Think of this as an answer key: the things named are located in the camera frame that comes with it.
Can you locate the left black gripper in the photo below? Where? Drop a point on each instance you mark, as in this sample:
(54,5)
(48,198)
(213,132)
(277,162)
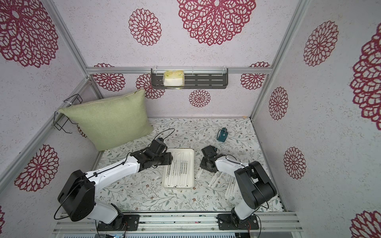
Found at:
(168,158)

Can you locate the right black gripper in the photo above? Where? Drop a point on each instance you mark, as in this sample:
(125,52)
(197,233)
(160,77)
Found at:
(207,162)

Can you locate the straw diagonal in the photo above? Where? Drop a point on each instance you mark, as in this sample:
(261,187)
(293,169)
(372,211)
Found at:
(188,173)

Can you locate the white storage tray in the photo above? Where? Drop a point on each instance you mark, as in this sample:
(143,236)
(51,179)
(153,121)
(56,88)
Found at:
(184,151)

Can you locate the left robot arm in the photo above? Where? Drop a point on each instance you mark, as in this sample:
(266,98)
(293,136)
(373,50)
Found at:
(77,197)

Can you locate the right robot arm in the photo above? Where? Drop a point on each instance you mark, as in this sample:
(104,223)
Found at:
(254,184)

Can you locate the yellow white sponge box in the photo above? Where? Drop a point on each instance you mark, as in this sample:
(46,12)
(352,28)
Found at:
(172,78)

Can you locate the wrapped straw right bundle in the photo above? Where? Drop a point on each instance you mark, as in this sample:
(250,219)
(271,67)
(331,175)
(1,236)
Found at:
(215,179)

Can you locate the teal alarm clock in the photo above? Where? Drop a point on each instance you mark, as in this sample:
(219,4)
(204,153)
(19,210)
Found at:
(222,135)

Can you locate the green cushion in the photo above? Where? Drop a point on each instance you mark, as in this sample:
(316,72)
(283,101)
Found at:
(112,122)

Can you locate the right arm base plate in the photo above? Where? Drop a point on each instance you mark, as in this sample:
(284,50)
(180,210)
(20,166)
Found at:
(232,222)

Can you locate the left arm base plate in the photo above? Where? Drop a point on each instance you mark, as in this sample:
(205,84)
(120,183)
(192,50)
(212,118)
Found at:
(121,223)

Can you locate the dark wall shelf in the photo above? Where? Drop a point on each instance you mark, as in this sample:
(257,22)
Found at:
(218,80)

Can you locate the black wire wall rack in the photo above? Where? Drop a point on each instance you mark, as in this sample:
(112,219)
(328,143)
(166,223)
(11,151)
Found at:
(59,119)

